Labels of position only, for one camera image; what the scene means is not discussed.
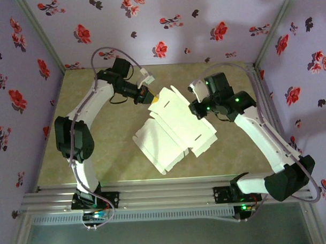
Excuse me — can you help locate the aluminium corner post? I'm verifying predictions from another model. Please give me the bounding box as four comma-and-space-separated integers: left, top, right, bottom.
13, 0, 67, 77
251, 0, 303, 69

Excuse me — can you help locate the lilac left arm cable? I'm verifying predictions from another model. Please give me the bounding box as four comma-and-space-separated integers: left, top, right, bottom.
64, 45, 154, 233

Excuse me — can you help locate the grey slotted cable duct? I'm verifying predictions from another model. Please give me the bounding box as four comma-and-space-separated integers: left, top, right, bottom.
31, 206, 236, 226

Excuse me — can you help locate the thin black right gripper cable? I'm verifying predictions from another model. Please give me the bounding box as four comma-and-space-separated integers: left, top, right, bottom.
213, 111, 235, 124

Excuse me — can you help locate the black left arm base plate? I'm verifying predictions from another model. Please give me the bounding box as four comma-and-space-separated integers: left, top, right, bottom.
71, 191, 121, 211

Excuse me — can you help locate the aluminium side rail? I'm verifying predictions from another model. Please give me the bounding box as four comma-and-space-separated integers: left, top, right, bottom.
245, 60, 307, 184

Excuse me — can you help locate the pink and white paper box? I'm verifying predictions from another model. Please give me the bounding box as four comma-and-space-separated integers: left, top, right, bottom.
130, 83, 219, 177

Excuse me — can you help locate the long aluminium base rail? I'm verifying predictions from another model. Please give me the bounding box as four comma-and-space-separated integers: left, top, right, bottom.
19, 172, 314, 214

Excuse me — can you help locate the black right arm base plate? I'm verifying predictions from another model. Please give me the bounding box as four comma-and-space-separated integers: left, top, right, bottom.
213, 185, 263, 204

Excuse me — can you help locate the thin black left gripper cable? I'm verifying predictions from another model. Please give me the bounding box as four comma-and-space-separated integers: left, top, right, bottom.
109, 92, 128, 105

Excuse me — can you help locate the lilac right arm cable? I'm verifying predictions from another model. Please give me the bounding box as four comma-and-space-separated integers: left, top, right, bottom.
194, 59, 323, 225

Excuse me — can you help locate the lilac arm cable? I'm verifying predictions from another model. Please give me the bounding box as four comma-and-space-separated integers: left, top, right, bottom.
64, 45, 154, 233
194, 59, 323, 225

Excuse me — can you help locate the aluminium frame leg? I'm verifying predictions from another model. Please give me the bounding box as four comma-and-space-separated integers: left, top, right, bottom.
299, 200, 326, 244
5, 212, 34, 244

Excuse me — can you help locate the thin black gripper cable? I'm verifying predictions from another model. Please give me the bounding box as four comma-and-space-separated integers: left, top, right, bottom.
109, 92, 128, 105
213, 111, 235, 124

